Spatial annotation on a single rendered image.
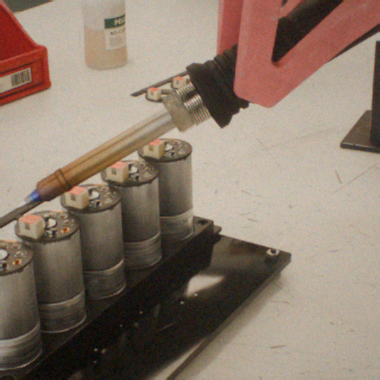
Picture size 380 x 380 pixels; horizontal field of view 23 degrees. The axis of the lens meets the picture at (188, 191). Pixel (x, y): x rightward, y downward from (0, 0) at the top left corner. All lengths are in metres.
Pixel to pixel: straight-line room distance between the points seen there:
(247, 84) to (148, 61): 0.44
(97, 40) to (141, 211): 0.34
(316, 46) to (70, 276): 0.13
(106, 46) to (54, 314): 0.38
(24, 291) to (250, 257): 0.13
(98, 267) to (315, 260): 0.12
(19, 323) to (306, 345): 0.12
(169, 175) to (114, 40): 0.32
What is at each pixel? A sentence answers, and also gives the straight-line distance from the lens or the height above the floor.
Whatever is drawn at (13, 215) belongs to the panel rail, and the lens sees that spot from 0.38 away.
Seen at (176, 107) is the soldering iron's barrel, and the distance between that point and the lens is 0.32.
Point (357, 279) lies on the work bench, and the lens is 0.45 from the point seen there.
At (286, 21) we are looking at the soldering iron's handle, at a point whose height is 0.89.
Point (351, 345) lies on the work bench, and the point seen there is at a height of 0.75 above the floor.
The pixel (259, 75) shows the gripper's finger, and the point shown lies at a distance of 0.31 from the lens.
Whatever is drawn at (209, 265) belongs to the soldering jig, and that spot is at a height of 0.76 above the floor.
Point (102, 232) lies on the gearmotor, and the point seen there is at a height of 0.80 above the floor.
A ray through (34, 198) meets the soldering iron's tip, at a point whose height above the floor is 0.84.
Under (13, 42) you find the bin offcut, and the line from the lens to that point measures 0.72.
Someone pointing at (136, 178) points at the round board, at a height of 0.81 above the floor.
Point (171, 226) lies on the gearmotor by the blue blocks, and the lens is 0.43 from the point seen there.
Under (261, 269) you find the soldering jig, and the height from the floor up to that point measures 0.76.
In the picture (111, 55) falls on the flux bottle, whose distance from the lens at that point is 0.73.
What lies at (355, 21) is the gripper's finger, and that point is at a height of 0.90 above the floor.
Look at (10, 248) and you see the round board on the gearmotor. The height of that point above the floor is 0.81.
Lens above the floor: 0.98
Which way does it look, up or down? 26 degrees down
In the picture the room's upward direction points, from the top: 1 degrees counter-clockwise
